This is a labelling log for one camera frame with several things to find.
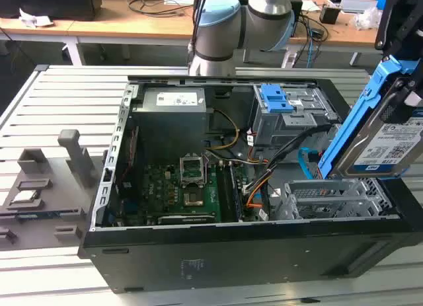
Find CPU socket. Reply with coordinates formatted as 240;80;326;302
179;153;208;187

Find white crumpled paper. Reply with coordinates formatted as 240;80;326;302
18;8;54;28

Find large dark case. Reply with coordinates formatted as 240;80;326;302
0;0;102;22

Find black disk wire bundle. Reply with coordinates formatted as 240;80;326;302
243;123;333;196

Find flat silver device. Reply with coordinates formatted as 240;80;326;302
339;0;378;15

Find small black box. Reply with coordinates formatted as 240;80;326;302
319;5;342;25

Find square gold chipset chip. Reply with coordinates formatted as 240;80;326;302
184;191;205;207

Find black PC case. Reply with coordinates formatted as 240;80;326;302
77;75;423;295

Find wooden desk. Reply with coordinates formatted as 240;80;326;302
0;0;423;67

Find grey power supply unit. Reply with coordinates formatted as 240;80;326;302
132;87;213;157

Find silver CPU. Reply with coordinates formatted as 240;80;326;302
11;190;39;205

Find yellow power wires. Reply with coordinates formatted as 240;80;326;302
205;108;241;153

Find green motherboard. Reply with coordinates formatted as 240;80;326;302
141;159;252;226

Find blue disk wire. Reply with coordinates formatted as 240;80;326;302
297;147;323;182

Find hard disk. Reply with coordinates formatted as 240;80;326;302
319;54;423;182

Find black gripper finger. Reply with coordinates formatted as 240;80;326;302
384;73;423;123

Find black desk cables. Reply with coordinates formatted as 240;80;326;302
126;0;200;17

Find black RAM slot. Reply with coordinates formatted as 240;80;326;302
220;165;239;221

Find clear plastic bag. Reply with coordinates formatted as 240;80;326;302
353;6;381;31

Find grey metal disk bay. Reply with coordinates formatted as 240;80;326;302
250;83;344;149

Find grey parts rack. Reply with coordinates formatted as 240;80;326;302
0;129;100;249

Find blue plastic bay latch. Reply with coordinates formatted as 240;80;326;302
260;84;293;114

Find orange wire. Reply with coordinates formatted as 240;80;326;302
245;183;266;210

